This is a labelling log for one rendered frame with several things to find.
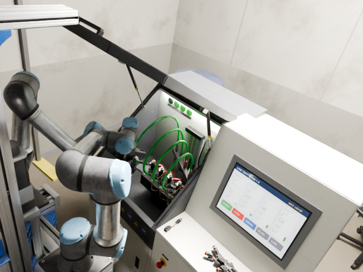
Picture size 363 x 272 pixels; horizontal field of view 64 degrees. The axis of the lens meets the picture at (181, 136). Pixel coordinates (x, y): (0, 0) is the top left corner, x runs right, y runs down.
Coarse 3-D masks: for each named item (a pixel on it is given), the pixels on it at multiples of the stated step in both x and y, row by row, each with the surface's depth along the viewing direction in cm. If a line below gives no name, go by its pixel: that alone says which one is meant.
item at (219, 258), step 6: (216, 252) 147; (210, 258) 146; (216, 258) 144; (222, 258) 143; (222, 264) 142; (228, 264) 144; (216, 270) 141; (222, 270) 141; (228, 270) 140; (234, 270) 140
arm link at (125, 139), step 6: (114, 132) 128; (120, 132) 129; (126, 132) 129; (132, 132) 131; (108, 138) 126; (114, 138) 126; (120, 138) 125; (126, 138) 125; (132, 138) 129; (108, 144) 126; (114, 144) 126; (120, 144) 124; (126, 144) 124; (132, 144) 127; (120, 150) 126; (126, 150) 125
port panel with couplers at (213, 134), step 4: (212, 132) 181; (216, 132) 179; (212, 136) 182; (216, 136) 180; (208, 140) 181; (212, 140) 183; (208, 144) 187; (208, 148) 188; (204, 152) 187; (204, 156) 192
